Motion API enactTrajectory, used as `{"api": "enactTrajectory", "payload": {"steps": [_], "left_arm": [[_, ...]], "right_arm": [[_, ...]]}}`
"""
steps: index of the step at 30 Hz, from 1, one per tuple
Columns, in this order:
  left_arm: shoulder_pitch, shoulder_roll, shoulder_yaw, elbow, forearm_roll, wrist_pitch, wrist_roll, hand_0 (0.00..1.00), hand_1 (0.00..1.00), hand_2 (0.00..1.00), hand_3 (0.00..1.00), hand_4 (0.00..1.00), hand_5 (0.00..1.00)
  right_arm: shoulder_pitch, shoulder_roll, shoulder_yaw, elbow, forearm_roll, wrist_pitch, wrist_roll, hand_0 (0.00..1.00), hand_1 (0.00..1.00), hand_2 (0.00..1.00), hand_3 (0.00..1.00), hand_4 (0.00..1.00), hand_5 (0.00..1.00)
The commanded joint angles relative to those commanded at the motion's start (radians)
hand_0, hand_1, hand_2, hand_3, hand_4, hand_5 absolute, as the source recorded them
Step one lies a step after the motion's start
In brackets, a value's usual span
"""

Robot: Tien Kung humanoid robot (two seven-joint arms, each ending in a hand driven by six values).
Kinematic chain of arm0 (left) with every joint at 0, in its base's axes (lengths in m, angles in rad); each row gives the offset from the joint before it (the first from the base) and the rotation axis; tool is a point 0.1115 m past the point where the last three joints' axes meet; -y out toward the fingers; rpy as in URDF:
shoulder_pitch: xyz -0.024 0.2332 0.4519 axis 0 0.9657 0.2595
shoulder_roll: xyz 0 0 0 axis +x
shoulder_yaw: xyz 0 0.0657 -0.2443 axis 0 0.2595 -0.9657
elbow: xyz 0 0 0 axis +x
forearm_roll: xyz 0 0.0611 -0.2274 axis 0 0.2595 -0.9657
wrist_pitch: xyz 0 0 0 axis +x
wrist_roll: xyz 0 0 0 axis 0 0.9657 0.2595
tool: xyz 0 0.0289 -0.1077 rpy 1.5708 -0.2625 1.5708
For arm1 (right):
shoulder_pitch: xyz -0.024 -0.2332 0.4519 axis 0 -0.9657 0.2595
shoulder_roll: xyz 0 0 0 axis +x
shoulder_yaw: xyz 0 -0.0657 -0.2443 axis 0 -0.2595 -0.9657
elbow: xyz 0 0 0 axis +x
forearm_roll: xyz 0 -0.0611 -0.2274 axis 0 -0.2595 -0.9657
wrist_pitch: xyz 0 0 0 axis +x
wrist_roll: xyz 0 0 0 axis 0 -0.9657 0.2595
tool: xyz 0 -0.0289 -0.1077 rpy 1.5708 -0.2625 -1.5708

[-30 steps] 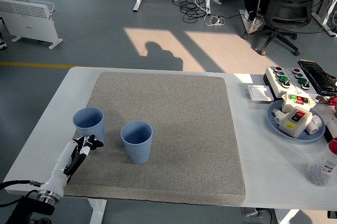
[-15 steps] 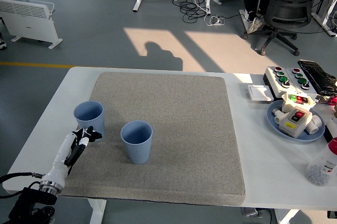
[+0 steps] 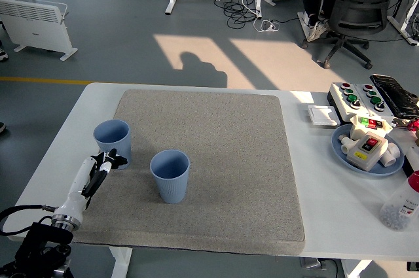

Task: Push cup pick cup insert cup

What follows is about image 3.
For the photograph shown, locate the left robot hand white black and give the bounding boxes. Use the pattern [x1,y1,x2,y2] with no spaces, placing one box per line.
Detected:
[55,148,129,223]

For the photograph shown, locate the blue ribbed plastic cup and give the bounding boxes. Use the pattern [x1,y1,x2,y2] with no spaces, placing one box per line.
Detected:
[149,149,191,205]
[92,119,132,171]

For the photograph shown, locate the white push-button control box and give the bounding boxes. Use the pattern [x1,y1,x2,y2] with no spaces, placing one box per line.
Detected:
[327,81,373,122]
[355,83,399,118]

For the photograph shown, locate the white table leg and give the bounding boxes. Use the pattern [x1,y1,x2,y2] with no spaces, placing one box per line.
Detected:
[342,260,373,278]
[109,247,134,278]

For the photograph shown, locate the grey-brown foam mat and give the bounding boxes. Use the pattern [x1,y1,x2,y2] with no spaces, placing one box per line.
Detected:
[67,89,306,256]

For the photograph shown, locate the grey box under table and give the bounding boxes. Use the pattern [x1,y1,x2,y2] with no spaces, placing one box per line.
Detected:
[299,257,338,271]

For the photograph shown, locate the blue round plate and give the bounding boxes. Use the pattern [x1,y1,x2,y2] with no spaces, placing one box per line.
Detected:
[331,123,405,179]

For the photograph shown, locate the white pipe fitting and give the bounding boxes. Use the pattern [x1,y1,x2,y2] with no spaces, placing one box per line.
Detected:
[379,142,404,167]
[338,133,356,154]

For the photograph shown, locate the white desk foot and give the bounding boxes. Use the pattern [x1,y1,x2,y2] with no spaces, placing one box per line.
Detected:
[297,12,315,39]

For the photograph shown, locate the white box green red switches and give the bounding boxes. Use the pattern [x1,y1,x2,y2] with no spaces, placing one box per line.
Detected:
[349,114,393,141]

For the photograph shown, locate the clear bottle red cap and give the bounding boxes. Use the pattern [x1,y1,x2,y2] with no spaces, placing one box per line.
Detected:
[379,170,419,232]

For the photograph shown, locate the black wrapped flat object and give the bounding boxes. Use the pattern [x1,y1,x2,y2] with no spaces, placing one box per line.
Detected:
[369,74,419,118]

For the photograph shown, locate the black office chair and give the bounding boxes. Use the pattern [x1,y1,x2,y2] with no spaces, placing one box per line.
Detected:
[302,0,414,70]

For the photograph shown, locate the white switch box red button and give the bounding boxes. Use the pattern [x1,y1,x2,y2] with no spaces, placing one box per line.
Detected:
[346,131,390,172]

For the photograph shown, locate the white desk frame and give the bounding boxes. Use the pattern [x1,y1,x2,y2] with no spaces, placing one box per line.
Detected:
[387,0,419,46]

